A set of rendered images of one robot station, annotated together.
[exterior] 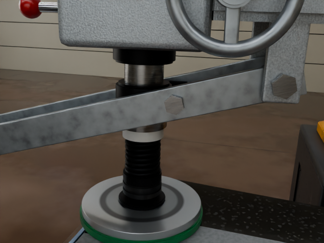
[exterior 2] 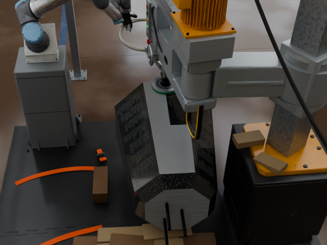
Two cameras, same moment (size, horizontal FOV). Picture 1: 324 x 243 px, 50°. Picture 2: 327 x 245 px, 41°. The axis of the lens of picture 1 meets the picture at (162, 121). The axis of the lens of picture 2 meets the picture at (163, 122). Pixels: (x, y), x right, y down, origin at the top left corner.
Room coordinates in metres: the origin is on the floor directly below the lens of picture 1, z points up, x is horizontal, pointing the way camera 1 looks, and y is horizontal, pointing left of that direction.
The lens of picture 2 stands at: (-0.49, -2.53, 2.81)
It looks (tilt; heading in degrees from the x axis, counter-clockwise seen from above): 40 degrees down; 68
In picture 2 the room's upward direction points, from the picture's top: 2 degrees clockwise
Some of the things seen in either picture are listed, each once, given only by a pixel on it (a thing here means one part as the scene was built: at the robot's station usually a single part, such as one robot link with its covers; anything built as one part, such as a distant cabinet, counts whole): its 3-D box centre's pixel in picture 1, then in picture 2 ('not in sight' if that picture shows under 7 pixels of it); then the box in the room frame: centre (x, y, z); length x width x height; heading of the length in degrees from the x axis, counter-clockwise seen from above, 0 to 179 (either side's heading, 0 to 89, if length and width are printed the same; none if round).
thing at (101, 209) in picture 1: (141, 201); (165, 83); (0.56, 0.03, 0.84); 0.21 x 0.21 x 0.01
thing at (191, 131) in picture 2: not in sight; (193, 115); (0.50, -0.62, 1.05); 0.23 x 0.03 x 0.32; 84
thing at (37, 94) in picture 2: not in sight; (48, 98); (-0.29, 0.72, 0.43); 0.50 x 0.50 x 0.85; 76
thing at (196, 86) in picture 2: not in sight; (197, 78); (0.50, -0.62, 1.34); 0.19 x 0.19 x 0.20
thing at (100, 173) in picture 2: not in sight; (100, 184); (-0.05, -0.12, 0.07); 0.30 x 0.12 x 0.12; 74
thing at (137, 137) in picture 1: (143, 125); not in sight; (0.56, 0.03, 0.99); 0.07 x 0.07 x 0.04
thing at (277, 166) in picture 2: not in sight; (270, 161); (0.91, -0.95, 0.80); 0.20 x 0.10 x 0.05; 113
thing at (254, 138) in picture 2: not in sight; (248, 139); (0.88, -0.71, 0.81); 0.20 x 0.10 x 0.05; 174
